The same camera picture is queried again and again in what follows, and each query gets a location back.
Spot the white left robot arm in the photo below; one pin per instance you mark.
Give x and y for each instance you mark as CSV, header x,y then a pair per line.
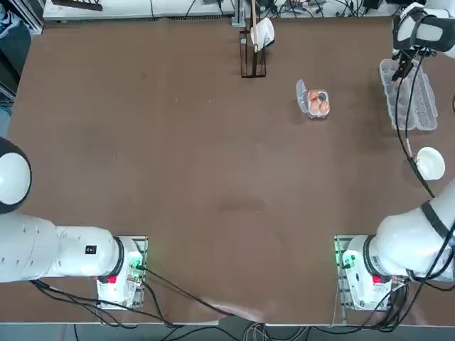
x,y
71,252

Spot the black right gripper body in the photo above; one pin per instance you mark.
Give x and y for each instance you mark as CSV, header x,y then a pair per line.
x,y
406,57

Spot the white cup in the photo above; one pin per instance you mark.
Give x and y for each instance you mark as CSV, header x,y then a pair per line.
x,y
264,32

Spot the transparent twelve-slot egg tray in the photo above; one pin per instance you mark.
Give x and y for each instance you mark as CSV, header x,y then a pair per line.
x,y
424,106

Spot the small four-slot egg tray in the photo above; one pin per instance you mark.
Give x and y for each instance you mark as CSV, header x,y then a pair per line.
x,y
302,94

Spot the silver aluminium frame post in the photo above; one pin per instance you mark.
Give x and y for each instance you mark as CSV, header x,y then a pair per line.
x,y
238,12

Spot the wooden rack rod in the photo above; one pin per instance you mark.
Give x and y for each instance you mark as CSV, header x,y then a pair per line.
x,y
254,21

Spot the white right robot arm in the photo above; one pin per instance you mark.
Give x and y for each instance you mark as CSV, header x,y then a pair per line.
x,y
401,245

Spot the white bowl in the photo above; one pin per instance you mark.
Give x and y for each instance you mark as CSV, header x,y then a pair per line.
x,y
432,164

